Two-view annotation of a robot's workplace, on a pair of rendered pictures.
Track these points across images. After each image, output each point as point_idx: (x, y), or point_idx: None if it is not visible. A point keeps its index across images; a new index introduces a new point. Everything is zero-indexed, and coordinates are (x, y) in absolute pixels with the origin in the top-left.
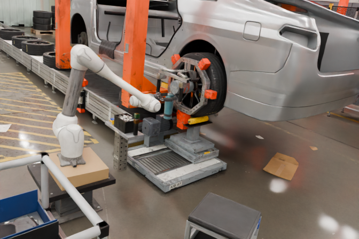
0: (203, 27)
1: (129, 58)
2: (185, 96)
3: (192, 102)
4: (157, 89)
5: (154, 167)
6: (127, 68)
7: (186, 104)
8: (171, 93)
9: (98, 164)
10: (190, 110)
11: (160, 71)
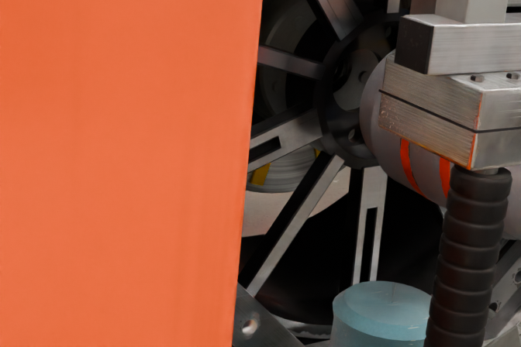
0: None
1: None
2: (285, 248)
3: (377, 257)
4: (484, 335)
5: None
6: (55, 308)
7: (305, 314)
8: (356, 290)
9: None
10: (512, 322)
11: (475, 38)
